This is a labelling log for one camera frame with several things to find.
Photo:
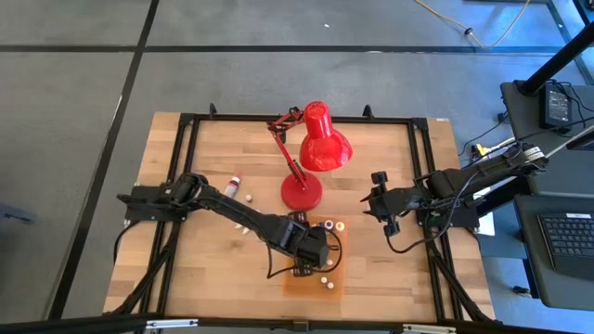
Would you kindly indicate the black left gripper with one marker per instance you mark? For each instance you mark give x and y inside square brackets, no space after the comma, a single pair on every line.
[311,248]

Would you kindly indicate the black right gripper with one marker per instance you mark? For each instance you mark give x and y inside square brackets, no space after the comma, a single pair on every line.
[399,201]

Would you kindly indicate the orange translucent plastic bin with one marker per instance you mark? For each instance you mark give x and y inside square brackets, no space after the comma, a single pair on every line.
[306,287]

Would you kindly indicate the large red food coloring bottle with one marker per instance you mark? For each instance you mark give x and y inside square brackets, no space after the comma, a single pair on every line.
[233,185]

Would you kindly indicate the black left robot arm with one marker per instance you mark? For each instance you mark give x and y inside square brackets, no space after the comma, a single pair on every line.
[232,211]

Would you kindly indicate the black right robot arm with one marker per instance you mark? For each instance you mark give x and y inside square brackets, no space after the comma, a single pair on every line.
[487,169]

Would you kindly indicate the purple food coloring bottle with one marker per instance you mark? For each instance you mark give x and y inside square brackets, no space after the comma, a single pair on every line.
[329,225]

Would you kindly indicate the yellow food coloring bottle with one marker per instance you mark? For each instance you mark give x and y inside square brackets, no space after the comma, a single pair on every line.
[340,226]

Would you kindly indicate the red desk lamp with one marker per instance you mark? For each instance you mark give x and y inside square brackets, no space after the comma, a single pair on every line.
[325,148]

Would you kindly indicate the white paper sheet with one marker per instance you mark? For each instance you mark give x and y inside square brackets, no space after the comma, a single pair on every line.
[486,226]

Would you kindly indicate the small black plug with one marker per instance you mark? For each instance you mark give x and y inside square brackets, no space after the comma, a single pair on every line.
[520,291]

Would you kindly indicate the dark grey desk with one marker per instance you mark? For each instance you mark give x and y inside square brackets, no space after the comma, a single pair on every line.
[533,278]
[557,181]

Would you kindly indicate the black laptop keyboard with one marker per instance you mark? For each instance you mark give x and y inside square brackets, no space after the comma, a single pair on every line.
[566,241]

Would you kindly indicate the black power adapter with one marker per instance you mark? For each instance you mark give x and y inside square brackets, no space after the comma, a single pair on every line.
[555,109]

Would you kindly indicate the black round pole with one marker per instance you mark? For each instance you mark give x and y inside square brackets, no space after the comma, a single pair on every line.
[557,62]

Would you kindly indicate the black gantry bar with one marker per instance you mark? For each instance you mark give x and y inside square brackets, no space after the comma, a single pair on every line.
[69,327]

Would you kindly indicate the black table-level camera box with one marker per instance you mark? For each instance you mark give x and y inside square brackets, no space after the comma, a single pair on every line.
[300,326]

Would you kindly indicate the silver metal bracket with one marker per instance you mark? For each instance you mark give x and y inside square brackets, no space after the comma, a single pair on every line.
[429,328]
[171,323]

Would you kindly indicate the black aluminium table frame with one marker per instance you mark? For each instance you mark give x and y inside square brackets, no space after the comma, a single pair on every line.
[232,118]

